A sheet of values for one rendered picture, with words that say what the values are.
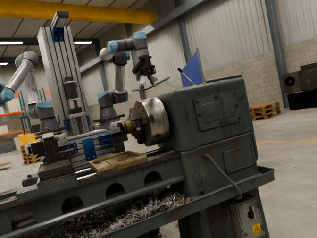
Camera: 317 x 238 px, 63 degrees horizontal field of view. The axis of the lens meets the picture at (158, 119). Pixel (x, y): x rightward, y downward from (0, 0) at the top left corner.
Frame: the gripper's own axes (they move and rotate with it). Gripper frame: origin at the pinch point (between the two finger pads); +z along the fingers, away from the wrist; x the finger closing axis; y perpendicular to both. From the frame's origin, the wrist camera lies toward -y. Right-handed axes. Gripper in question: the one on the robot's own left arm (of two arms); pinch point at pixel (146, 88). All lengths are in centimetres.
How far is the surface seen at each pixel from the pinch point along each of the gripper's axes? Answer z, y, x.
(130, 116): 16.3, -11.1, -7.6
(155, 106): 11.9, 7.9, -3.6
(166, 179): 56, 13, -10
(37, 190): 38, -15, -75
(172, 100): 9.6, 18.3, 1.5
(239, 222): 94, 44, 18
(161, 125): 23.7, 11.5, -5.0
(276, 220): 130, 45, 86
